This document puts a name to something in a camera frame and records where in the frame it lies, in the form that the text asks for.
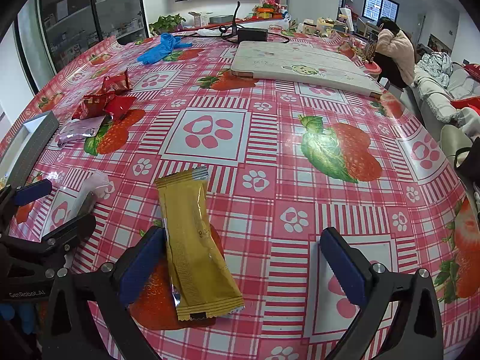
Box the white tablet case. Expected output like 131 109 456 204
230 41 383 98

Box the red candy wrapper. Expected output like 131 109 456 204
72 69 136 120

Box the gold stick snack packet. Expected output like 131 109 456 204
155 166 245 321

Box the green potted plant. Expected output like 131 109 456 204
149 14 186 36

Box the strawberry pattern tablecloth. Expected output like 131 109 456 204
11 38 479 359

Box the grey white storage box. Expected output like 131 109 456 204
1 111 59 188

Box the grey sofa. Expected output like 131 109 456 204
398 49 480 203

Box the pink stick snack packet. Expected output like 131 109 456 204
55 115 106 147

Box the glass display cabinet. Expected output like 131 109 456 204
14 0 148 74

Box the blue rubber glove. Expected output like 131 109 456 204
137 33 192 65

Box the seated person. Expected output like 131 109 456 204
373 16 415 89

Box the black power adapter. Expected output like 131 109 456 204
237 28 269 43

